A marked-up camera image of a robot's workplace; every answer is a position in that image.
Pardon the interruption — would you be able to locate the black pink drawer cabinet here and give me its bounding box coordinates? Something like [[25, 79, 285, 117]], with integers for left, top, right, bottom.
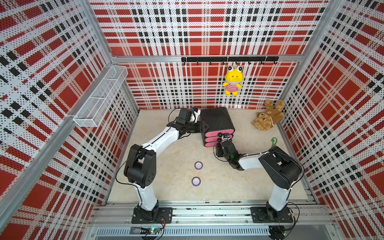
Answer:
[[200, 107, 235, 148]]

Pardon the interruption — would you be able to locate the purple tape roll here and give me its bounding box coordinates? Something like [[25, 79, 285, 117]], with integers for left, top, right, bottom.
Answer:
[[194, 161, 204, 170], [191, 177, 202, 187]]

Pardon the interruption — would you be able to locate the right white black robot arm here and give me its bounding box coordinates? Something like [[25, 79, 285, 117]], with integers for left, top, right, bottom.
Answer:
[[214, 140, 304, 223]]

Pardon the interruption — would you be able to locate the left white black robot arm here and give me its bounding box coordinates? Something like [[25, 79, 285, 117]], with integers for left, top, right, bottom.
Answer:
[[124, 108, 201, 222]]

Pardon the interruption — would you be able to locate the brown teddy bear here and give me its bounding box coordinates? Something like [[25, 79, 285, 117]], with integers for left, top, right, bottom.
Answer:
[[251, 100, 285, 132]]

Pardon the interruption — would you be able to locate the yellow frog plush toy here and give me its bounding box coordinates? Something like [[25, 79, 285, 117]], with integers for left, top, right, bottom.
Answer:
[[223, 66, 244, 97]]

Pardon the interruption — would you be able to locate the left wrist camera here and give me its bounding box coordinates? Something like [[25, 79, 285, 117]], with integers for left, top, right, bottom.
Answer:
[[190, 108, 201, 123]]

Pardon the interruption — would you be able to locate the green keychain toy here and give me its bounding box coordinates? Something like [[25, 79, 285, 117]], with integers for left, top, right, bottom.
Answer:
[[271, 137, 278, 147]]

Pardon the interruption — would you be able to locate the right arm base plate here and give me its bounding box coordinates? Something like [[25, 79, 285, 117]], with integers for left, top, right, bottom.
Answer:
[[250, 207, 294, 224]]

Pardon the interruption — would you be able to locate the black hook rail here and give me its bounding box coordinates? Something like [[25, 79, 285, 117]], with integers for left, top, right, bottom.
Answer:
[[181, 56, 279, 63]]

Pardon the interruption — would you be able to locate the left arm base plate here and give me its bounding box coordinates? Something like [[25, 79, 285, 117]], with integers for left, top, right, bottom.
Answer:
[[131, 206, 173, 224]]

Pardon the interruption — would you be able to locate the white wire mesh shelf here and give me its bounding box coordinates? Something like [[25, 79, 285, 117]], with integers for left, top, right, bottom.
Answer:
[[74, 66, 128, 128]]

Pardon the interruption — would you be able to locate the aluminium front rail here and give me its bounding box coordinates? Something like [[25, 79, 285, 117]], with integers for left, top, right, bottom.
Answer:
[[85, 201, 341, 240]]

